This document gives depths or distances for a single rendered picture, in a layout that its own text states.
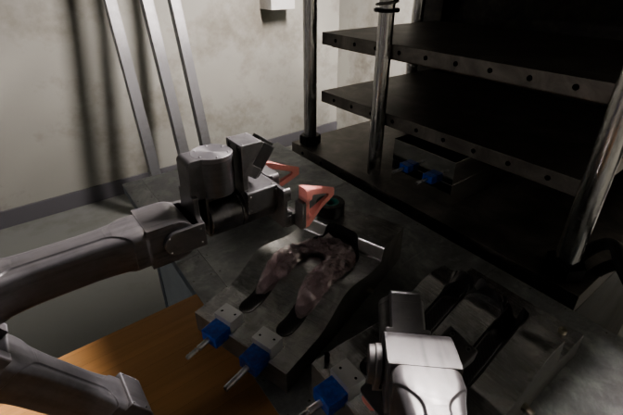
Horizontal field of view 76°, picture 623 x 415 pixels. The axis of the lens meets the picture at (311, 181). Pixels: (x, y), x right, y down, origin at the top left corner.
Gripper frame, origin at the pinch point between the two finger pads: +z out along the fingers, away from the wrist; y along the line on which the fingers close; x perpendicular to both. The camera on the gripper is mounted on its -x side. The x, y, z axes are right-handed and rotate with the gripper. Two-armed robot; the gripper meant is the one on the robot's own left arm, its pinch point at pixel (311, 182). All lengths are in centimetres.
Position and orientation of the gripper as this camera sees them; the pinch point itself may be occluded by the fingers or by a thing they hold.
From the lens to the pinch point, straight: 68.2
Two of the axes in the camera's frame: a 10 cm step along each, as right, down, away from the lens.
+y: -6.1, -3.7, 7.0
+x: -0.2, 8.9, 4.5
